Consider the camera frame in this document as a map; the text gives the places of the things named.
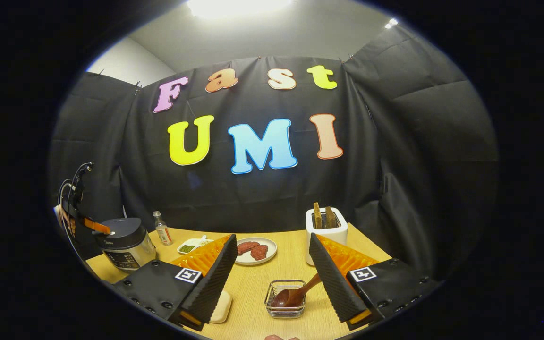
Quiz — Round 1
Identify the black backdrop cloth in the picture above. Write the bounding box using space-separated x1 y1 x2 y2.
48 24 499 279

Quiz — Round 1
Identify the large ceiling light panel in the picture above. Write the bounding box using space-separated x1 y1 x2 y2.
187 0 296 18

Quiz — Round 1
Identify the white toaster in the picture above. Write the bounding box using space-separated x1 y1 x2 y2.
306 207 349 266

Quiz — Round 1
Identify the black silver rice cooker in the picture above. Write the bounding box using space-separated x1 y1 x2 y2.
93 218 157 273

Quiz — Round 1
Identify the metal wire chopstick holder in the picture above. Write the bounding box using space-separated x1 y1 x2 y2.
264 280 306 319

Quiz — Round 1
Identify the round white plate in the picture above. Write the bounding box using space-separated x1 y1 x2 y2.
234 237 278 266

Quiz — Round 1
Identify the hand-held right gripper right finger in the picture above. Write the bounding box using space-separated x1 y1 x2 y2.
309 233 445 331

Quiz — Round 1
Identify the brown wooden spoon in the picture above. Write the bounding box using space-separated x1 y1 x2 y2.
271 272 322 308

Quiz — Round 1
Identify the small glass bottle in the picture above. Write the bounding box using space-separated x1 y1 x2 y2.
153 211 173 246

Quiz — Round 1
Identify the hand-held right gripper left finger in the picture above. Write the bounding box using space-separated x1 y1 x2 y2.
111 234 238 332

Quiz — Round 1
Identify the white divided bean dish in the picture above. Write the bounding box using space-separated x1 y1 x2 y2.
177 235 214 255

